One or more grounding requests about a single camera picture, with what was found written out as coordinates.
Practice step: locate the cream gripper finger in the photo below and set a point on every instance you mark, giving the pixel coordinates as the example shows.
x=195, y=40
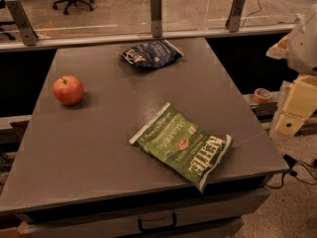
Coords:
x=300, y=104

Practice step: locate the red apple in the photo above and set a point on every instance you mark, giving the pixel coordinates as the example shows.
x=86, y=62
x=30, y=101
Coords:
x=68, y=90

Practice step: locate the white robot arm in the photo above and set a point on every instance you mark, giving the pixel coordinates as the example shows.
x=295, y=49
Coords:
x=299, y=48

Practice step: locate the green jalapeno chip bag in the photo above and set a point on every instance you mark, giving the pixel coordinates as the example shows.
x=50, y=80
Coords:
x=183, y=146

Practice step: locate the blue chip bag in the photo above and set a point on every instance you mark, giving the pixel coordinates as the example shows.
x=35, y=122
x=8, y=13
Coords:
x=156, y=54

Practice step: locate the orange tape roll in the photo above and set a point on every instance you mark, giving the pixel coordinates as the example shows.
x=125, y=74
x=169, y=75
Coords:
x=262, y=95

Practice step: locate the right metal glass bracket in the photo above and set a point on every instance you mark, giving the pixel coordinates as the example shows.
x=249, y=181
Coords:
x=234, y=19

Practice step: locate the metal glass bracket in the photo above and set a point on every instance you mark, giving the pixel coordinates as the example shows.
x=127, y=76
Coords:
x=27, y=33
x=234, y=19
x=156, y=24

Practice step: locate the grey drawer with black handle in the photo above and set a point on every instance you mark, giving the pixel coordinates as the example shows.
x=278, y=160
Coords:
x=219, y=216

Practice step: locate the middle metal glass bracket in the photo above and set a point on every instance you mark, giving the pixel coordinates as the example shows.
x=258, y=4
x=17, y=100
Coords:
x=156, y=24

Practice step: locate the left metal glass bracket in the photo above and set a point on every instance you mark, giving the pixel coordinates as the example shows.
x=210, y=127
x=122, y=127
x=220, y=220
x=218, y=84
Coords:
x=27, y=33

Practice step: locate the metal window rail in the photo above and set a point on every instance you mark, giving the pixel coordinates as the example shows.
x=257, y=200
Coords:
x=45, y=44

